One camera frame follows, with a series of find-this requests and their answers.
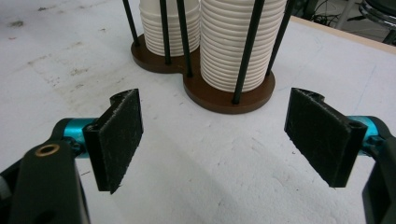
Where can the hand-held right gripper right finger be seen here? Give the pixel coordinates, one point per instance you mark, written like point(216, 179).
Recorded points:
point(323, 137)

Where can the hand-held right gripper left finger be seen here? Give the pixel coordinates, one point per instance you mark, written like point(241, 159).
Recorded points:
point(115, 140)

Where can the brown cup holder black rods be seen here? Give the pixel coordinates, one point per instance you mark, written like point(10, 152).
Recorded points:
point(218, 99)

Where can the tall stack of white cups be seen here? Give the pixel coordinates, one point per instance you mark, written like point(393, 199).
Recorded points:
point(224, 46)

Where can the short stack of white cups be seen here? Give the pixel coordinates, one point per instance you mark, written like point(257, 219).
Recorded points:
point(152, 34)

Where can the grey metal stand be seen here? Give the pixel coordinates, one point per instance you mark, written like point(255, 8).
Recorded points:
point(345, 14)

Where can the black round stool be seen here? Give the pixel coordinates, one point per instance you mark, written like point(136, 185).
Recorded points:
point(378, 14)

